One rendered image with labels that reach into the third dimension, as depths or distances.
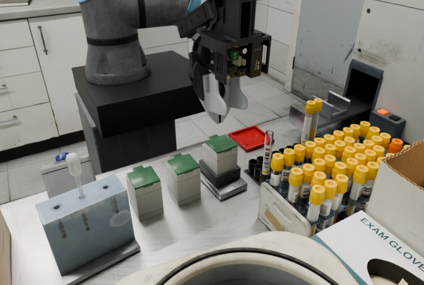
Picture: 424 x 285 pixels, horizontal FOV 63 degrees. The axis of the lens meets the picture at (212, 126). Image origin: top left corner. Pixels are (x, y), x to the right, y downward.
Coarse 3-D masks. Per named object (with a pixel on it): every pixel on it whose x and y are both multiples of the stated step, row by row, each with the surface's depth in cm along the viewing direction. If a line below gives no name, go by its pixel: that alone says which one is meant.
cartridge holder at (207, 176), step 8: (200, 160) 59; (208, 168) 57; (240, 168) 57; (208, 176) 57; (216, 176) 55; (224, 176) 56; (232, 176) 57; (208, 184) 58; (216, 184) 56; (224, 184) 57; (232, 184) 57; (240, 184) 57; (216, 192) 56; (224, 192) 55; (232, 192) 56
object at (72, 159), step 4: (68, 156) 38; (72, 156) 38; (76, 156) 39; (68, 160) 38; (72, 160) 38; (76, 160) 38; (68, 164) 39; (72, 164) 38; (76, 164) 39; (80, 164) 39; (68, 168) 39; (72, 168) 39; (76, 168) 39; (80, 168) 39; (72, 172) 39; (76, 172) 39; (80, 172) 39
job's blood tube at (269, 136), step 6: (270, 132) 54; (270, 138) 54; (264, 144) 55; (270, 144) 54; (264, 150) 55; (270, 150) 55; (264, 156) 56; (270, 156) 56; (264, 162) 56; (270, 162) 56; (264, 168) 57; (264, 174) 57
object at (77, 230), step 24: (72, 192) 43; (96, 192) 43; (120, 192) 43; (48, 216) 39; (72, 216) 40; (96, 216) 42; (120, 216) 44; (48, 240) 40; (72, 240) 41; (96, 240) 44; (120, 240) 46; (72, 264) 43; (96, 264) 44
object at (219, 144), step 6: (210, 138) 57; (216, 138) 57; (222, 138) 57; (228, 138) 57; (210, 144) 55; (216, 144) 55; (222, 144) 55; (228, 144) 55; (234, 144) 55; (216, 150) 54; (222, 150) 54; (228, 150) 54
